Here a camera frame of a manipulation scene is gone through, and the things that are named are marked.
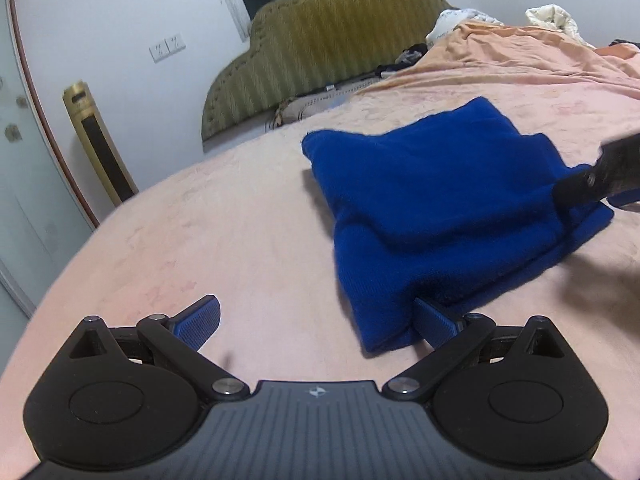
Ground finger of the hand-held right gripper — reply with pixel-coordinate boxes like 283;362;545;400
552;132;640;212

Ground white-framed dark window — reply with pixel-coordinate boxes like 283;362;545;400
209;0;312;45

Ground gold tower air conditioner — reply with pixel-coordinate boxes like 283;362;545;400
62;81;140;207

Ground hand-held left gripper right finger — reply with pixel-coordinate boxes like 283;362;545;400
382;296;570;403

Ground floral glass wardrobe door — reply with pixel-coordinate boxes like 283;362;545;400
0;0;102;322

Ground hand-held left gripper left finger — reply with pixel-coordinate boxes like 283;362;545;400
67;294;251;403

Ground green padded headboard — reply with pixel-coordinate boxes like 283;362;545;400
201;0;460;157

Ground plain white cloth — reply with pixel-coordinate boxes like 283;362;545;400
524;3;597;49

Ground brown patterned pillow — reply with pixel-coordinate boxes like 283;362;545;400
270;72;383;132

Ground dark clothes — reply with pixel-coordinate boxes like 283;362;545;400
376;42;430;77

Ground orange quilt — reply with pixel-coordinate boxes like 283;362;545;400
364;22;640;107

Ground blue beaded sweater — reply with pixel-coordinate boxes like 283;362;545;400
301;96;616;356

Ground white printed cloth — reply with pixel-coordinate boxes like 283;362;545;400
425;7;505;47

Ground pink bed blanket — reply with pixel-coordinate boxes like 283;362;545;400
0;60;640;480

